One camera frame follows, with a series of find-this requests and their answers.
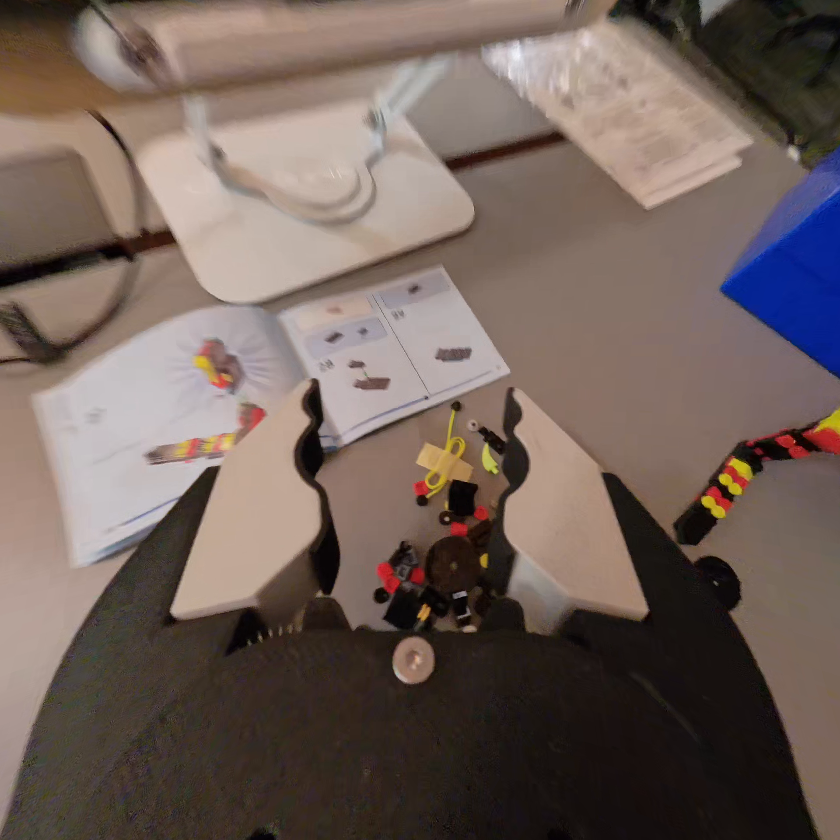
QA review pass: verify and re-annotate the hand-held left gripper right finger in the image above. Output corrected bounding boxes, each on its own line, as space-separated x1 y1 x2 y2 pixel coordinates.
484 386 651 634

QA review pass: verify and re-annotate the open lego instruction booklet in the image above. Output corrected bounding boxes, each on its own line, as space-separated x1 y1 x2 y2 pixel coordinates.
31 264 511 568

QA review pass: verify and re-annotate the white monitor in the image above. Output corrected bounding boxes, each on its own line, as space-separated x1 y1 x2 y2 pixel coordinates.
72 0 618 93

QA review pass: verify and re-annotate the pile of lego pieces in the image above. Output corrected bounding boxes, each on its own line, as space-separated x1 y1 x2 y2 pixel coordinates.
374 399 509 634

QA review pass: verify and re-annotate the black cable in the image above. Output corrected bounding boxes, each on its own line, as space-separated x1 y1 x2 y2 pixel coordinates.
0 108 145 365

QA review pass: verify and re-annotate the white printed paper leaflet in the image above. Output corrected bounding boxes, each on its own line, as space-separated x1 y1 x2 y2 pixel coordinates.
482 16 756 211

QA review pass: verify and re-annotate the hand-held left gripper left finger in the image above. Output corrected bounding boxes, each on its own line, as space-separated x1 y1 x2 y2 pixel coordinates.
169 378 341 621

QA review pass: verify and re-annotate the black lego wheel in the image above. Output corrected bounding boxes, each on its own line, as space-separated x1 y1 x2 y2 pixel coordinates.
692 556 742 611

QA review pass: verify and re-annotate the blue plastic box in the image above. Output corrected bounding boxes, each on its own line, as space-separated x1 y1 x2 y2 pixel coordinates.
721 147 840 380

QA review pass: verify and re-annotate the dark bag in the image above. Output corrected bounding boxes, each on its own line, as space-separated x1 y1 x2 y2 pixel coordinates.
610 0 840 165

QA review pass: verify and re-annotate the white lamp stand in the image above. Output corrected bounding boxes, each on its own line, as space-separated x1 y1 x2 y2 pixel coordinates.
134 56 476 306

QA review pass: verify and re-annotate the black red yellow lego assembly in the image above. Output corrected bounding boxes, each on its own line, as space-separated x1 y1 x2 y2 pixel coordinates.
674 407 840 547

